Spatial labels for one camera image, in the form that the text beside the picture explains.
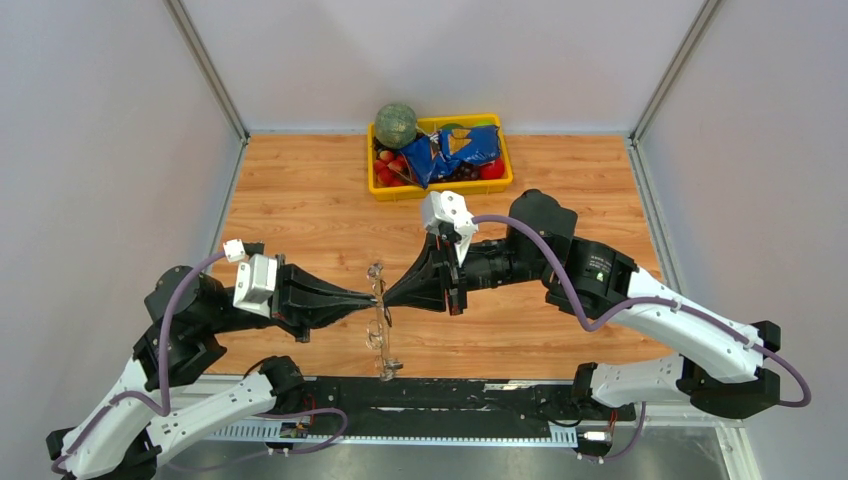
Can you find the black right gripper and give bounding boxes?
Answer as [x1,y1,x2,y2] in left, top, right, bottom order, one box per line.
[383,231,552,316]

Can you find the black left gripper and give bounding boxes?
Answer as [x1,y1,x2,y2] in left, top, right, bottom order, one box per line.
[205,250,378,340]

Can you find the metal key holder plate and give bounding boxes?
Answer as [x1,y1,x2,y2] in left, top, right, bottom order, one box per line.
[366,262,403,382]

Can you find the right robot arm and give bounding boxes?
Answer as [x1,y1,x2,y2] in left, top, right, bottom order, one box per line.
[384,189,781,419]

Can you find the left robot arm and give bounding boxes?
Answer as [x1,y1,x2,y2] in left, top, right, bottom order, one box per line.
[46,242,376,479]

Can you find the strawberries in bin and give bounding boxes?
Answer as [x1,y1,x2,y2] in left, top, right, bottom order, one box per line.
[372,149,411,187]

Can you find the yellow plastic bin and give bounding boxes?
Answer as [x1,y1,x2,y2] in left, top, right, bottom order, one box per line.
[366,112,514,202]

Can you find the blue snack bag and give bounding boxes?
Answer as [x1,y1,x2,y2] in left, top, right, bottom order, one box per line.
[398,124,501,188]

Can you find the red tomato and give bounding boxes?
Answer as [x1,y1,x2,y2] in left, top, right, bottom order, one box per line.
[478,158,506,181]

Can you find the green melon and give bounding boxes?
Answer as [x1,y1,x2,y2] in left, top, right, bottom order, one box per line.
[374,103,418,150]

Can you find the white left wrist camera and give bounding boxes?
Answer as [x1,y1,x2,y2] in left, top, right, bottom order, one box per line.
[222,239,279,319]

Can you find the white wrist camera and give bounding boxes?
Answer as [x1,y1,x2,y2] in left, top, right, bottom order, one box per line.
[420,190,479,266]
[222,239,279,319]

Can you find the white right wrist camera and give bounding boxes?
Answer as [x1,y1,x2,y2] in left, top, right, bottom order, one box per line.
[420,190,479,266]

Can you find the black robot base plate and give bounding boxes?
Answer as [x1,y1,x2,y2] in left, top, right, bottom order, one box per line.
[271,376,637,440]

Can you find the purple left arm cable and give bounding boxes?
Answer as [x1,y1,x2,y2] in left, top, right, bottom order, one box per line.
[49,250,349,475]

